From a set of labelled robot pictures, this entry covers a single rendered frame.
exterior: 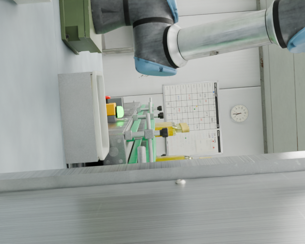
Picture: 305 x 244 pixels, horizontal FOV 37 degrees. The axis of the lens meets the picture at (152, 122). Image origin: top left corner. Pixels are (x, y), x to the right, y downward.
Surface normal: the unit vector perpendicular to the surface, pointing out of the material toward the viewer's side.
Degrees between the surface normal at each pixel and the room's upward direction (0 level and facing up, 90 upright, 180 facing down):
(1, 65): 0
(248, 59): 90
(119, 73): 90
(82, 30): 90
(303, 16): 124
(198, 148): 84
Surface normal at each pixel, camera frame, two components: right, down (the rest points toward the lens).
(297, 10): -0.55, -0.13
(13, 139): 1.00, -0.07
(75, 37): 0.04, 0.67
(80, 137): 0.00, 0.10
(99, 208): -0.08, -0.99
